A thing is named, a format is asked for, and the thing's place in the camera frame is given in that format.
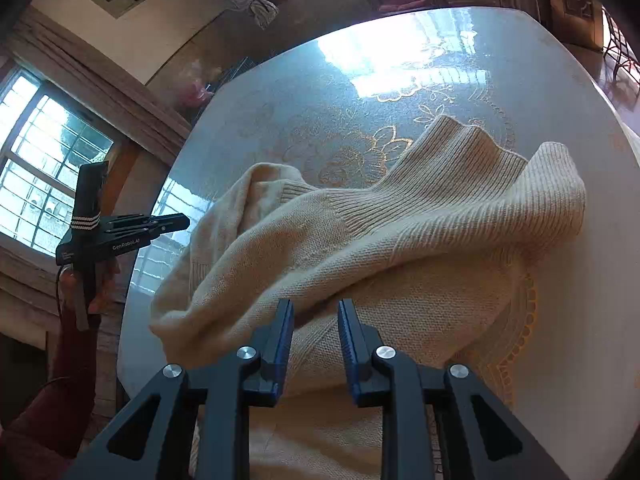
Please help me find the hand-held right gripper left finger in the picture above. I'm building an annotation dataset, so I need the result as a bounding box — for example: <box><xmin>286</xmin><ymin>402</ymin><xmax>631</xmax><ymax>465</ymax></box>
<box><xmin>62</xmin><ymin>299</ymin><xmax>295</xmax><ymax>480</ymax></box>

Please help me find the carved wooden cabinet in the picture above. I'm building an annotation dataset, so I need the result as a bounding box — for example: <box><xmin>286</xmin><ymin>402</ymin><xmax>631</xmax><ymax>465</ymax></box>
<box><xmin>545</xmin><ymin>0</ymin><xmax>606</xmax><ymax>53</ymax></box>

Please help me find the beige knit sweater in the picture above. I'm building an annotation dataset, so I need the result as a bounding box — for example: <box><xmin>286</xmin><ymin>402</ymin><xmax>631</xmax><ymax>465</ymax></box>
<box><xmin>149</xmin><ymin>115</ymin><xmax>587</xmax><ymax>480</ymax></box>

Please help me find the person's left hand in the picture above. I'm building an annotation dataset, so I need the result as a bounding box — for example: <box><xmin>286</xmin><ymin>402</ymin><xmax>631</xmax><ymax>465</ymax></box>
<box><xmin>61</xmin><ymin>259</ymin><xmax>121</xmax><ymax>318</ymax></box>

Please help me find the red metal frame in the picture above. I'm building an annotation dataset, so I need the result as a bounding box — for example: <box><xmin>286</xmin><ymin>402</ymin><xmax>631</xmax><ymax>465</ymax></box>
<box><xmin>600</xmin><ymin>7</ymin><xmax>640</xmax><ymax>96</ymax></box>

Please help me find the wire cage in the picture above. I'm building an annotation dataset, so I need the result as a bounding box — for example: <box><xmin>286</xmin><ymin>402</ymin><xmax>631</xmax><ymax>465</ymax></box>
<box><xmin>205</xmin><ymin>57</ymin><xmax>261</xmax><ymax>96</ymax></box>

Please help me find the white gold lace tablecloth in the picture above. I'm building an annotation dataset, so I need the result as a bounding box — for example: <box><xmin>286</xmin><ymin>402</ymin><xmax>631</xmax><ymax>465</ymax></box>
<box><xmin>117</xmin><ymin>6</ymin><xmax>640</xmax><ymax>480</ymax></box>

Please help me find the pink plastic bag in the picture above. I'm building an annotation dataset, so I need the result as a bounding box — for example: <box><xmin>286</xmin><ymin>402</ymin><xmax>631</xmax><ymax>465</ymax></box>
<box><xmin>175</xmin><ymin>67</ymin><xmax>216</xmax><ymax>116</ymax></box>

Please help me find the grey patterned curtain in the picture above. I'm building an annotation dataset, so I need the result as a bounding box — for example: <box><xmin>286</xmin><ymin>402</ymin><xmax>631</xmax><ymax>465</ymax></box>
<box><xmin>10</xmin><ymin>7</ymin><xmax>193</xmax><ymax>153</ymax></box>

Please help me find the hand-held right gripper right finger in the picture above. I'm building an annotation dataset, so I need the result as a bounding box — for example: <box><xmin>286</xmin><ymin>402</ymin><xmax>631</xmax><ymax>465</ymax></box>
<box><xmin>337</xmin><ymin>299</ymin><xmax>571</xmax><ymax>480</ymax></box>

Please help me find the barred window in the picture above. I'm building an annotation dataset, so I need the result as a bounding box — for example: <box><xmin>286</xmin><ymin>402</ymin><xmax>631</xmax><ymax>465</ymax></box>
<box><xmin>0</xmin><ymin>67</ymin><xmax>116</xmax><ymax>256</ymax></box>

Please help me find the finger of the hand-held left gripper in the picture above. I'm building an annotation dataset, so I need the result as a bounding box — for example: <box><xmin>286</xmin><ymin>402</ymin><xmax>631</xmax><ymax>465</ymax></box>
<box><xmin>102</xmin><ymin>213</ymin><xmax>191</xmax><ymax>241</ymax></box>

